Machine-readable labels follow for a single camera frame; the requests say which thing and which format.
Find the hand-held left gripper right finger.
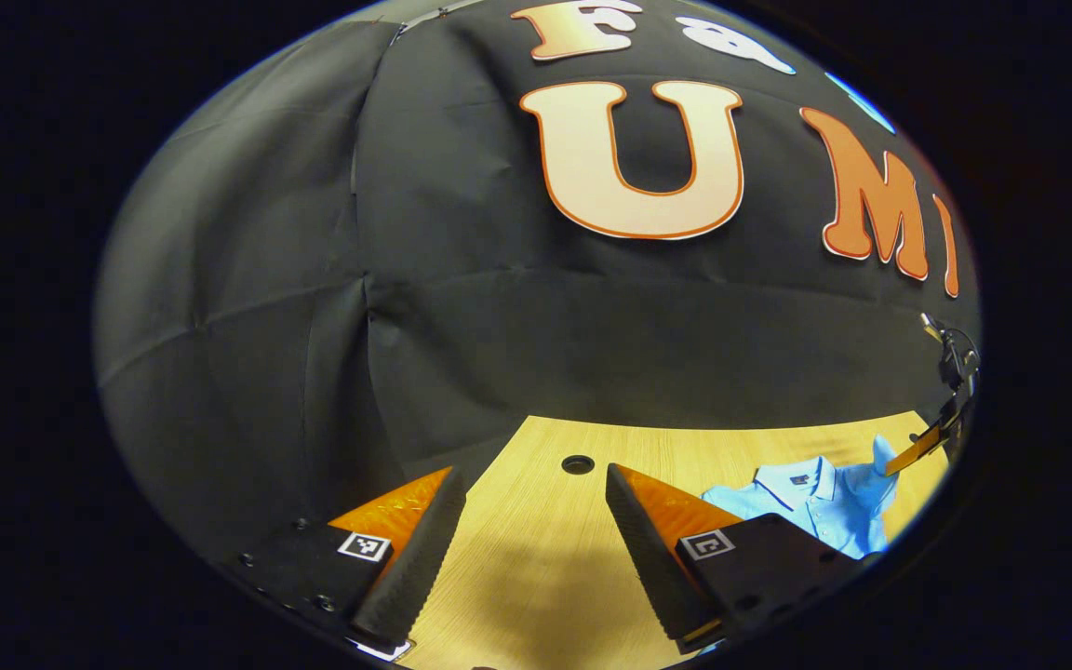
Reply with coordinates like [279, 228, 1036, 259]
[604, 462, 867, 654]

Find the black backdrop cloth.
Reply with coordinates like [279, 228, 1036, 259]
[94, 0, 982, 596]

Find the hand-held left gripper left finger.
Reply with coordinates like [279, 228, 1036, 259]
[220, 465, 468, 663]

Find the light blue T-shirt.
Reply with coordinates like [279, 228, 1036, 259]
[702, 435, 900, 560]

